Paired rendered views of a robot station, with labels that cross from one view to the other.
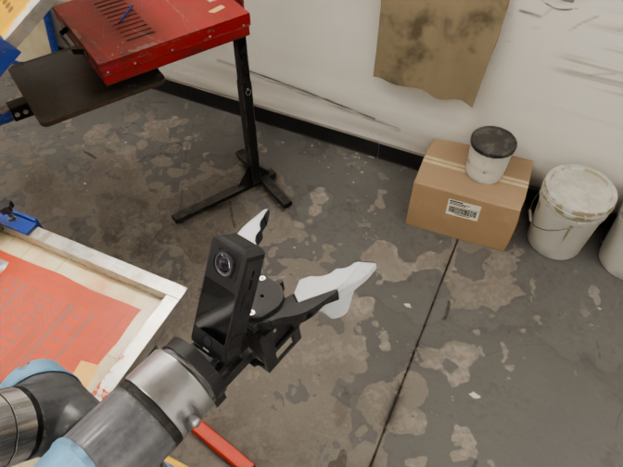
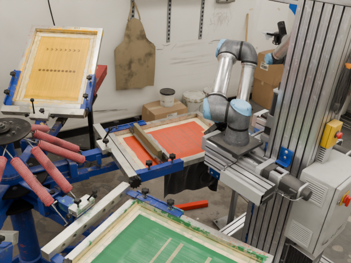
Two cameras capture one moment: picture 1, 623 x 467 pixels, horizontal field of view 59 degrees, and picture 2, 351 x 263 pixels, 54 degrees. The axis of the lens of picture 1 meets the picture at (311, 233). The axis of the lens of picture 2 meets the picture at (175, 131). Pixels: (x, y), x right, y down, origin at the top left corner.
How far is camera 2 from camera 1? 2.55 m
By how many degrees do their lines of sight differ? 46
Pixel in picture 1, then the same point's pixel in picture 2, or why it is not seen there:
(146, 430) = not seen: hidden behind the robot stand
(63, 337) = (190, 132)
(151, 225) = (75, 184)
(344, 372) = not seen: hidden behind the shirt
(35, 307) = (173, 133)
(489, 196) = (176, 108)
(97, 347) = (199, 128)
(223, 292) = (283, 27)
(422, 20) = (130, 62)
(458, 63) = (145, 72)
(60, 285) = (170, 128)
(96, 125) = not seen: outside the picture
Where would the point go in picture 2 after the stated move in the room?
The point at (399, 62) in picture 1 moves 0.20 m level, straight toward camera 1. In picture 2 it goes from (126, 80) to (136, 85)
